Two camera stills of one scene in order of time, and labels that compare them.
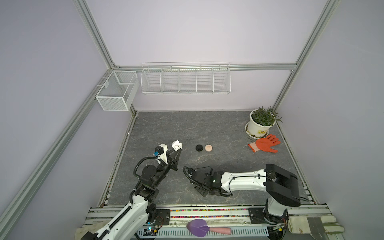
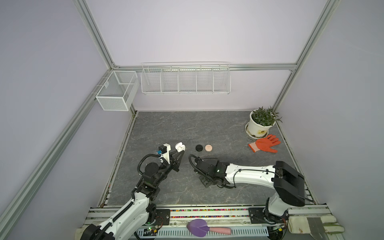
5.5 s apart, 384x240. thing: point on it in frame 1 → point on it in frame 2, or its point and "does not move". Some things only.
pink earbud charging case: x=208 y=148 does not move
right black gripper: x=202 y=192 → x=205 y=183
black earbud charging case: x=199 y=147 does not move
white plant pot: x=255 y=130 does not move
